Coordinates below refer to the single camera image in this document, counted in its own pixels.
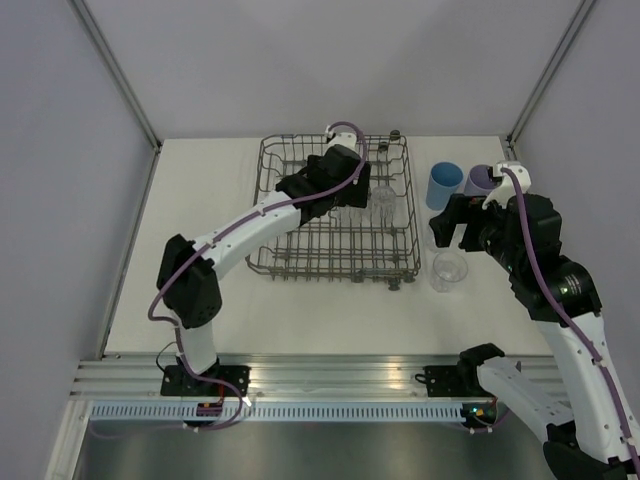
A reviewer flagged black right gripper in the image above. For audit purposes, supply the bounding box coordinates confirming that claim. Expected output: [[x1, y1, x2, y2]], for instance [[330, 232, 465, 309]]
[[429, 191, 524, 272]]

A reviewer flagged clear glass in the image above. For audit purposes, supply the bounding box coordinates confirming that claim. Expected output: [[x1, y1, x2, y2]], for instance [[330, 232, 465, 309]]
[[370, 185, 397, 224], [336, 206, 369, 226], [430, 252, 468, 293], [424, 216, 438, 252]]

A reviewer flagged blue plastic cup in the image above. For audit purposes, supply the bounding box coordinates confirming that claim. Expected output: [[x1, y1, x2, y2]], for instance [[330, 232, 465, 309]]
[[425, 161, 464, 211]]

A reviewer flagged purple plastic cup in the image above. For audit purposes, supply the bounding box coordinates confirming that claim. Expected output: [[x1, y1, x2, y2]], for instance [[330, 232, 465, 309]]
[[463, 164, 495, 196]]

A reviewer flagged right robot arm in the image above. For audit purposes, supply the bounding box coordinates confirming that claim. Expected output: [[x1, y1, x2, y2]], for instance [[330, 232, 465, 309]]
[[429, 194, 639, 479]]

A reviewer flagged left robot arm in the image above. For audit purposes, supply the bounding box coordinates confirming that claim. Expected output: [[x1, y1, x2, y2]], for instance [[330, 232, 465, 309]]
[[148, 134, 370, 396]]

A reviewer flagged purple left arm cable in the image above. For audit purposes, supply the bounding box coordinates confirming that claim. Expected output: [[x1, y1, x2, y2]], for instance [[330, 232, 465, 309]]
[[147, 119, 369, 381]]

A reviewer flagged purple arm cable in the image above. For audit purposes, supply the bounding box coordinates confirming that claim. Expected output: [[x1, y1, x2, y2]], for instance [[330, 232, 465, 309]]
[[499, 167, 640, 480], [147, 119, 369, 381]]

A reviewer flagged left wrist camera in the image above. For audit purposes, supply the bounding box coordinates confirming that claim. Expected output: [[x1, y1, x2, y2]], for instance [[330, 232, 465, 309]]
[[324, 123, 364, 151]]

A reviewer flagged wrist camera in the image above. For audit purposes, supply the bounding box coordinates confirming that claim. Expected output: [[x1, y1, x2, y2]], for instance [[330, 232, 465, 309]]
[[482, 161, 531, 210], [324, 123, 364, 151]]

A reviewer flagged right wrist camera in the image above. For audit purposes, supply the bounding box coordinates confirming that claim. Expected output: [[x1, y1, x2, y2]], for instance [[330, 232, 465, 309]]
[[482, 161, 531, 210]]

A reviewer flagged grey wire dish rack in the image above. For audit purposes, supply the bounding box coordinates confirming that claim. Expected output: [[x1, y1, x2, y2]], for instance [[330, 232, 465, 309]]
[[246, 130, 421, 291]]

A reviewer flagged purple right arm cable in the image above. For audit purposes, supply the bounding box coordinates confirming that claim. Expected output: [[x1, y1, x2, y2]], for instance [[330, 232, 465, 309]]
[[499, 167, 640, 480]]

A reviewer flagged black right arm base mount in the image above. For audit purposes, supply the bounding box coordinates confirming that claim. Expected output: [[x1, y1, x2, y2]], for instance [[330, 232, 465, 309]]
[[413, 365, 483, 398]]

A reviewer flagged white slotted cable duct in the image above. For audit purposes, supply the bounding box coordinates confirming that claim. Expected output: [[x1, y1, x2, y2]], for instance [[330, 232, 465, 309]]
[[90, 401, 464, 423]]

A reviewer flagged aluminium frame post right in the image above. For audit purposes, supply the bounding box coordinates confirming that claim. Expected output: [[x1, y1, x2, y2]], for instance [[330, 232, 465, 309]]
[[502, 0, 599, 151]]

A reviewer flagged aluminium frame post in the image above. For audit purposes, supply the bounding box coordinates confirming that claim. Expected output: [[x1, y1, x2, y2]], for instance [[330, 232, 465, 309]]
[[67, 0, 162, 152], [502, 0, 599, 151]]

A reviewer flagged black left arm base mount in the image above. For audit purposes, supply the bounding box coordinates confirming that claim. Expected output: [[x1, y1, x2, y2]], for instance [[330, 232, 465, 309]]
[[160, 364, 250, 397]]

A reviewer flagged aluminium frame post left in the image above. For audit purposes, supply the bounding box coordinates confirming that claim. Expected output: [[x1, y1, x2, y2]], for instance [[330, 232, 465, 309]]
[[67, 0, 162, 152]]

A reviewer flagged aluminium table front rail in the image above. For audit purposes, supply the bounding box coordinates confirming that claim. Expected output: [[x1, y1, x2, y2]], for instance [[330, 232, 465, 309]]
[[70, 353, 458, 402]]

